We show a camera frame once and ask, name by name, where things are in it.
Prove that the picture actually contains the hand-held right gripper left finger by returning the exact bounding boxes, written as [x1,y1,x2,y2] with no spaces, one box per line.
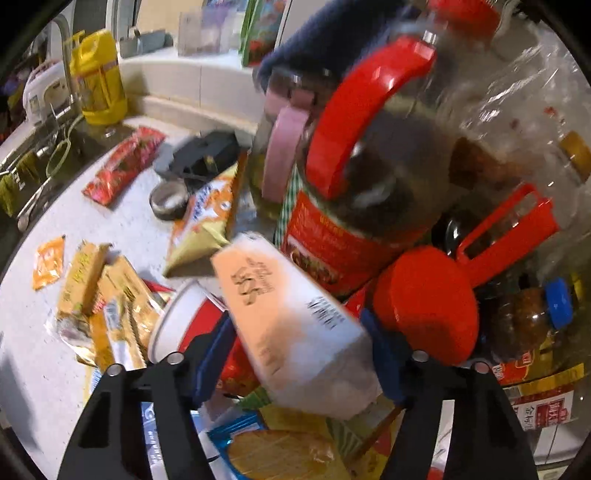
[56,314,238,480]

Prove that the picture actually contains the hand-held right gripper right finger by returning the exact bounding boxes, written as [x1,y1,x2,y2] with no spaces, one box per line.
[360,308,540,480]

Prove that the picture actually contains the red paper cup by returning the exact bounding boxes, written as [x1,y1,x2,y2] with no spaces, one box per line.
[147,278,232,365]

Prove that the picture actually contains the large red lid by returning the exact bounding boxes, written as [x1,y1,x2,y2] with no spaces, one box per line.
[373,246,480,365]

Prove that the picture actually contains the blue and white packet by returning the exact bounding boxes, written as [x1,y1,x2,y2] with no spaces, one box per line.
[207,411,264,462]

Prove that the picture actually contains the yellow snack packet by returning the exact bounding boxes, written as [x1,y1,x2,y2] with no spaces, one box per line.
[56,240,114,324]
[88,256,162,370]

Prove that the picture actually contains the yellow chip packet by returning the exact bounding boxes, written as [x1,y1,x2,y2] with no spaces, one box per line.
[228,429,352,480]

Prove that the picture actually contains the orange triangular snack packet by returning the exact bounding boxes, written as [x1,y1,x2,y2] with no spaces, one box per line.
[164,159,241,278]

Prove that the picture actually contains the blue cap jar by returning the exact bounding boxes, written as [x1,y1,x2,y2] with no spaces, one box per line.
[480,277,578,384]

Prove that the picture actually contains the round metal tin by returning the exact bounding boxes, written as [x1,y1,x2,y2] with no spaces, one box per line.
[148,181,190,221]

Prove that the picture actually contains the small orange sachet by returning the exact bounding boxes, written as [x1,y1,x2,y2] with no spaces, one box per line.
[31,235,66,291]

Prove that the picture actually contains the black box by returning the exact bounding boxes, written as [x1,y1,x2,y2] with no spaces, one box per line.
[154,130,241,181]

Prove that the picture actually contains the red snack packet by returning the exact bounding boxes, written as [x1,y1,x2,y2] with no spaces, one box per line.
[82,127,167,207]

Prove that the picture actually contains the green strainer cup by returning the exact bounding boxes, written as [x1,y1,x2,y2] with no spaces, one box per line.
[45,138,75,178]

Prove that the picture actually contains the steel sink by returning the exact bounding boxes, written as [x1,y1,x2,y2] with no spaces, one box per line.
[0,115,93,232]

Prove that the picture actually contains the green scrub pad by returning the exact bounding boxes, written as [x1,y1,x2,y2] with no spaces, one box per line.
[0,171,28,217]

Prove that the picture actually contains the yellow detergent bottle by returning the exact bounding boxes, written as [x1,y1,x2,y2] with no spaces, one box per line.
[65,28,129,126]

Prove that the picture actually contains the clear plastic bottle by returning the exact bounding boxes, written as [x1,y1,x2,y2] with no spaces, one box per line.
[438,0,591,222]

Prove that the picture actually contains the white rice cooker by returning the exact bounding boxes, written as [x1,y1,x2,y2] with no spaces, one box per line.
[21,60,70,125]

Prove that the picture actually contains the steel faucet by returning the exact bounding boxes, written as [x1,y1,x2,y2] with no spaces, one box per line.
[44,16,81,121]

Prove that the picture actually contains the green printed bag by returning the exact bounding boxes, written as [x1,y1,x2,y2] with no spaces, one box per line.
[240,0,289,68]

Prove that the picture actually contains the blue hanging cloth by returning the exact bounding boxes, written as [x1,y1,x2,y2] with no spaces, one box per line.
[256,0,430,93]

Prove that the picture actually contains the oil bottle with red handle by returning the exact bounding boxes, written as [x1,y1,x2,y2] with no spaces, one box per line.
[443,182,561,278]
[277,14,467,296]

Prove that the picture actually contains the glass jar with pink handle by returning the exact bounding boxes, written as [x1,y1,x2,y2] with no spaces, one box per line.
[247,67,319,222]

